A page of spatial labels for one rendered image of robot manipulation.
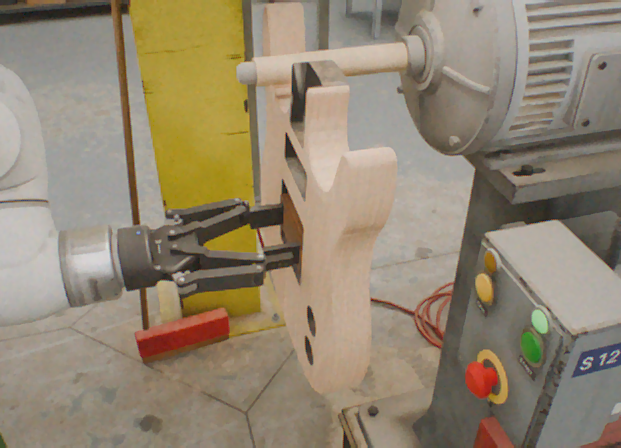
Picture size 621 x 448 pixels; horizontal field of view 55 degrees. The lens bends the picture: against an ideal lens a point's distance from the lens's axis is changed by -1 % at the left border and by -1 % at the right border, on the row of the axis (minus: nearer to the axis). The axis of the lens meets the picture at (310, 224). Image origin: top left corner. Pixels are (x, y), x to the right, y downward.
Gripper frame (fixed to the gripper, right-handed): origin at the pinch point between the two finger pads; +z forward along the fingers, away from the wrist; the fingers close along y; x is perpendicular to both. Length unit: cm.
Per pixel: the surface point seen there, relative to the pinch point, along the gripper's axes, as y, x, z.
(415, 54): -5.2, 19.7, 16.4
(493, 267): 17.4, 6.4, 17.4
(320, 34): -159, -45, 55
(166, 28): -92, -11, -6
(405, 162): -169, -121, 107
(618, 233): 11.8, 1.6, 39.5
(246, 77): -6.0, 18.5, -3.4
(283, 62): -6.2, 19.7, 0.9
